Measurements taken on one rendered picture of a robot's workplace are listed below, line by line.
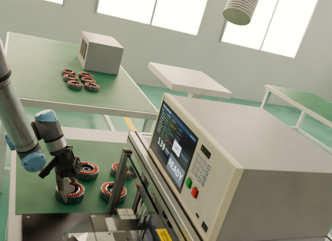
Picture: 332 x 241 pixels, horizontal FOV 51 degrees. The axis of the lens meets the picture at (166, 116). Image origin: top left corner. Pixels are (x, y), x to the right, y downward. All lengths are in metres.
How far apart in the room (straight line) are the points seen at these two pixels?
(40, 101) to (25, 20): 3.15
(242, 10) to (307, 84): 5.96
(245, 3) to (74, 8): 3.74
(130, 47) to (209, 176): 4.97
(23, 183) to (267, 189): 1.02
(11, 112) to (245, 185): 0.71
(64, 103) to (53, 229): 1.23
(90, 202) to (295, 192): 0.86
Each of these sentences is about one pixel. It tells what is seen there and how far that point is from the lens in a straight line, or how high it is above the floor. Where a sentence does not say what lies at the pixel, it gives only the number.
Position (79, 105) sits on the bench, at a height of 0.75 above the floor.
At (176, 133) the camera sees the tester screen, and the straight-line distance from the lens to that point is 0.99.
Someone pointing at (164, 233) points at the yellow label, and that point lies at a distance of 0.91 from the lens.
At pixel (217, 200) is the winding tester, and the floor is 1.22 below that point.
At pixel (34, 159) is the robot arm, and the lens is 1.23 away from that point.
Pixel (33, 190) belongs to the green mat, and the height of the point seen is 0.75.
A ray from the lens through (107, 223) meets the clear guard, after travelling 0.90.
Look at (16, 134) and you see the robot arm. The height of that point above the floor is 1.08.
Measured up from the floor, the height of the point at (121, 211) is 0.92.
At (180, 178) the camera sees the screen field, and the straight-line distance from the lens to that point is 0.95.
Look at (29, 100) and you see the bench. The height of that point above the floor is 0.75.
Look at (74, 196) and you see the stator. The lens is 1.45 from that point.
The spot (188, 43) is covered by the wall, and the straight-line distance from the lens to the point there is 6.05.
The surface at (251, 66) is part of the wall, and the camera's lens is 6.83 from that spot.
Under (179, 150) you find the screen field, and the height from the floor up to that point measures 1.22.
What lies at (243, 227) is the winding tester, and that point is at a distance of 0.87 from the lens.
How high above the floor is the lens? 1.62
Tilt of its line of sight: 20 degrees down
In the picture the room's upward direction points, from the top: 16 degrees clockwise
